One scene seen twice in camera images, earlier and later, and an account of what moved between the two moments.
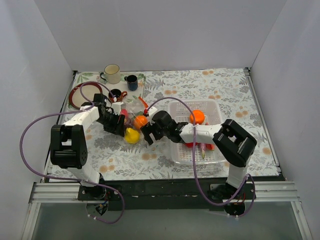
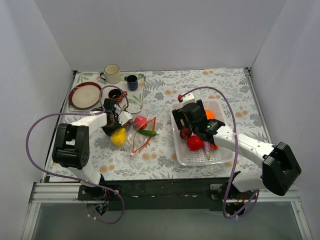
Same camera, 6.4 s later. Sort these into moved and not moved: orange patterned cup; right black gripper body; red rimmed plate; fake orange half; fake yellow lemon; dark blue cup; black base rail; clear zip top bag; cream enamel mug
Moved: fake orange half; clear zip top bag; right black gripper body; fake yellow lemon
Not moved: dark blue cup; cream enamel mug; orange patterned cup; black base rail; red rimmed plate
